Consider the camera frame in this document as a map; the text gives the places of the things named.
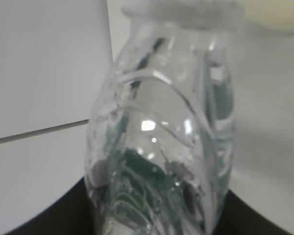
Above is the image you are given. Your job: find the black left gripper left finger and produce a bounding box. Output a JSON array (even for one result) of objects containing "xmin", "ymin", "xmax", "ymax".
[{"xmin": 7, "ymin": 178, "xmax": 95, "ymax": 235}]

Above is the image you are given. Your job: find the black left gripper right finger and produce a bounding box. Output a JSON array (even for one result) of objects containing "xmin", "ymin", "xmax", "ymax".
[{"xmin": 215, "ymin": 190, "xmax": 290, "ymax": 235}]

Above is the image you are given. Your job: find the clear water bottle green label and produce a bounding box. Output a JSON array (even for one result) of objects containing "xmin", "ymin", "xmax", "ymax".
[{"xmin": 84, "ymin": 0, "xmax": 241, "ymax": 235}]

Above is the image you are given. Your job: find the white paper cup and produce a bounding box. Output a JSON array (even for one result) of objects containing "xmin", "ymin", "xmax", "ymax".
[{"xmin": 241, "ymin": 0, "xmax": 294, "ymax": 33}]

